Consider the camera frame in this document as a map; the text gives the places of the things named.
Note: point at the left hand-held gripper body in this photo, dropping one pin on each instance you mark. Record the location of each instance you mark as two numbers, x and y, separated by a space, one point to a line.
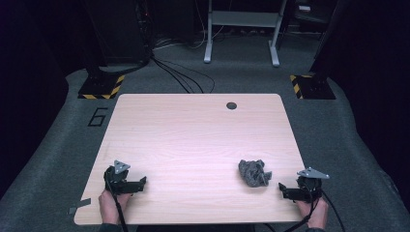
116 180

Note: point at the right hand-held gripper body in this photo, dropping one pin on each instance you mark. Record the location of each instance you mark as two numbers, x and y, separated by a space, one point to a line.
310 183

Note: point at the grey fuzzy cloth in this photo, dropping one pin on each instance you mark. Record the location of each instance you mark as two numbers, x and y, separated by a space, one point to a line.
254 173

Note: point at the person's left hand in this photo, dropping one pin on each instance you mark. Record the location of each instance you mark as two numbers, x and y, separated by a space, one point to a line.
111 204

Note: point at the person's right hand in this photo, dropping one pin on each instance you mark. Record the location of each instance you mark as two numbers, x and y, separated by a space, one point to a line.
314 212

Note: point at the grey tape strip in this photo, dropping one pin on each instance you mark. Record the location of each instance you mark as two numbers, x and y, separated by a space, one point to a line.
80 205

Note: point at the black stand with striped base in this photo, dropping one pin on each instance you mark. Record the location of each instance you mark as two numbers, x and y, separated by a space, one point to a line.
314 87
101 87

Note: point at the black equipment cabinet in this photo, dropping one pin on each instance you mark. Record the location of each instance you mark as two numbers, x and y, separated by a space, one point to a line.
117 32

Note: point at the white desk frame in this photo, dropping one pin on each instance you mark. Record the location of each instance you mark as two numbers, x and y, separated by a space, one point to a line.
241 19

